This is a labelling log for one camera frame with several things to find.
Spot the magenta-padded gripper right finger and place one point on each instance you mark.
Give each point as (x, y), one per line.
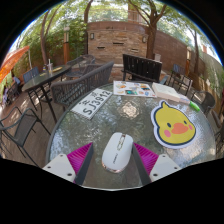
(164, 165)

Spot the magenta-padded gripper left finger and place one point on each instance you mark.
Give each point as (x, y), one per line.
(58, 165)

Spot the white computer mouse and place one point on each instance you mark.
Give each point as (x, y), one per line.
(116, 152)

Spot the yellow duck-shaped mouse pad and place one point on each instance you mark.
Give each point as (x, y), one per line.
(175, 126)

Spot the black metal mesh chair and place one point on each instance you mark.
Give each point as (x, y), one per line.
(23, 128)

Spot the green packet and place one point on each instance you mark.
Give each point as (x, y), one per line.
(195, 106)

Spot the white number plate sign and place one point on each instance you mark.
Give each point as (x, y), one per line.
(90, 104)

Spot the small white booklet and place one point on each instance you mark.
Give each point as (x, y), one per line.
(184, 98)

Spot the open white book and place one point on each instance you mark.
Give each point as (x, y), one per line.
(165, 91)

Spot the dark round-backed garden chair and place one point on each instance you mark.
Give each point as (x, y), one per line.
(207, 99)

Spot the colourful sticker sheet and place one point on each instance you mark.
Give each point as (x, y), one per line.
(133, 89)

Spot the dark wicker chair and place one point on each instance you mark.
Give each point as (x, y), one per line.
(83, 61)
(78, 85)

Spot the dark garden side table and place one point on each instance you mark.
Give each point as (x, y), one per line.
(41, 78)

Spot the person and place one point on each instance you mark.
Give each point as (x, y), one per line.
(16, 81)

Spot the blue chair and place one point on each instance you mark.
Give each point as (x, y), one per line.
(30, 74)

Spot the dark folding chair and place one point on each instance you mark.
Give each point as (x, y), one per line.
(177, 70)

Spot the clear drink cup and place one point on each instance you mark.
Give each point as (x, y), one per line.
(50, 67)

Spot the black slatted wooden chair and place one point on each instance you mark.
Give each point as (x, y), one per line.
(141, 68)

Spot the orange parasol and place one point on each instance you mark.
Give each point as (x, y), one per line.
(11, 60)

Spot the leaning thin-trunk tree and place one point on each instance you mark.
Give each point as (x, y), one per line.
(44, 40)

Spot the forked-trunk tree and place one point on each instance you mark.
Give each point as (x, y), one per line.
(151, 40)

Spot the wooden lamp post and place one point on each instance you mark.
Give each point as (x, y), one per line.
(66, 46)
(188, 61)

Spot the grey wall box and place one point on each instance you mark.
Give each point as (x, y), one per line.
(157, 57)

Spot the black wall lamp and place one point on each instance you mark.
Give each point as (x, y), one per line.
(92, 36)
(144, 39)

